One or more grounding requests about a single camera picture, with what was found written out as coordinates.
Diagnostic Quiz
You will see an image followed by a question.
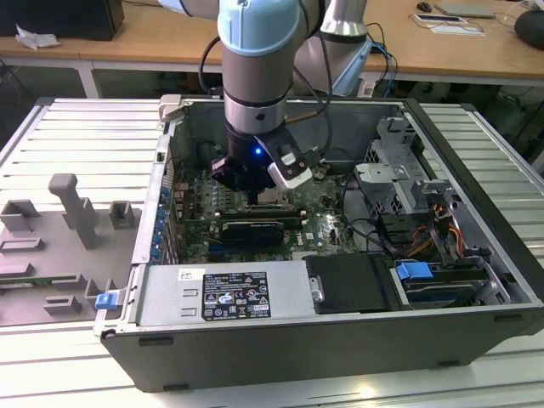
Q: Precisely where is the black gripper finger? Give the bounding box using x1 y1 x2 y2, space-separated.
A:
211 155 260 207

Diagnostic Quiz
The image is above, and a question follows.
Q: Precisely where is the CPU socket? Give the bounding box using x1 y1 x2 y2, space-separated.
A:
244 185 299 213

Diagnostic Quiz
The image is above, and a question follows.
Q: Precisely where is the black plastic bay cover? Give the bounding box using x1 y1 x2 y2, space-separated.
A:
305 253 403 316

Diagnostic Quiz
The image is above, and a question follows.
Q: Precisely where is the black cylindrical board component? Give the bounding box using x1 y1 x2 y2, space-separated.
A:
197 142 224 167

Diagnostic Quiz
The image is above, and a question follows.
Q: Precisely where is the black graphics card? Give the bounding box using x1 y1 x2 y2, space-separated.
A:
220 219 284 248

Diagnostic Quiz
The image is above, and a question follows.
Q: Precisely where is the green motherboard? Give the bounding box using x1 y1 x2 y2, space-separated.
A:
172 163 362 263

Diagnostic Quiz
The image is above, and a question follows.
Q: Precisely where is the silver metal drive cage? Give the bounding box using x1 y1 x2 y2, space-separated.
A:
354 116 426 216

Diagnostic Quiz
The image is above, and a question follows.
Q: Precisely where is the silver power supply unit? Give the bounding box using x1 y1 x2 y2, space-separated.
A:
135 261 318 327

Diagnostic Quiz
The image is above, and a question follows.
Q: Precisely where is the wooden desk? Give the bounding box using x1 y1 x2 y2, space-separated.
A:
0 0 544 101

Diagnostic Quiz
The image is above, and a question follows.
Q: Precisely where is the pale blue teach pendant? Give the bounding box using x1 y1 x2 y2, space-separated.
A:
331 42 373 97

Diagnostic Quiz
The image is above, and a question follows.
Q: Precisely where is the black open PC case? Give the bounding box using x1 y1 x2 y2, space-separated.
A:
93 93 544 394

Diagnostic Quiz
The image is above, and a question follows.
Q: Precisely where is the hard disk in blue carrier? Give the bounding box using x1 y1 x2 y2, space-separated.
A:
393 261 494 311

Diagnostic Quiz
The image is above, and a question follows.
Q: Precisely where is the grey parts rack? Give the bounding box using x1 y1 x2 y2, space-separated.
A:
0 173 144 328

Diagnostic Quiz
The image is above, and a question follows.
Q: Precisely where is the black box on desk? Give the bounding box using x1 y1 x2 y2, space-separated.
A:
0 0 126 42

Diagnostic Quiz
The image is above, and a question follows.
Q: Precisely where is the green RAM stick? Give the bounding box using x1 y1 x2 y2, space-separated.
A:
0 276 59 290

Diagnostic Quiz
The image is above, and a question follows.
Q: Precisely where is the crumpled clear plastic bag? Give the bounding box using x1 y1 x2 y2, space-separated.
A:
14 23 60 50

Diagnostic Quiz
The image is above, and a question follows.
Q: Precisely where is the white device with dark screen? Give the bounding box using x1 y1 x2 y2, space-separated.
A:
412 13 465 25

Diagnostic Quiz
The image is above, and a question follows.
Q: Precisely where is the white paper sheet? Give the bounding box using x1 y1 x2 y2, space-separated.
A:
431 23 486 37

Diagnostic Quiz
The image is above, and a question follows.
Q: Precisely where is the grey flat laptop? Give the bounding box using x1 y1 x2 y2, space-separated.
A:
435 2 496 20

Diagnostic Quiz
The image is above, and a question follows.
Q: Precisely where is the black round object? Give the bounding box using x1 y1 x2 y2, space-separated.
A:
513 8 544 44

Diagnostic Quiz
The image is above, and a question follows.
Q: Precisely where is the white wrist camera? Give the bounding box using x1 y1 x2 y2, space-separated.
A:
254 129 316 191

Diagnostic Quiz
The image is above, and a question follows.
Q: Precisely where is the grey case handle latch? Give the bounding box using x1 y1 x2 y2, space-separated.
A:
158 93 184 122

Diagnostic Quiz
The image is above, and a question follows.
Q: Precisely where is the black internal cable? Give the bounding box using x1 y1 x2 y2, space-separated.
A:
339 172 399 258

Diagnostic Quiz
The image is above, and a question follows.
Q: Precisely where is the blue cable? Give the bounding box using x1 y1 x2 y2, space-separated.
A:
368 40 399 99

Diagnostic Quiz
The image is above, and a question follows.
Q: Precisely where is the coloured wire bundle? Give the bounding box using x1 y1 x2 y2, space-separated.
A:
407 203 463 257

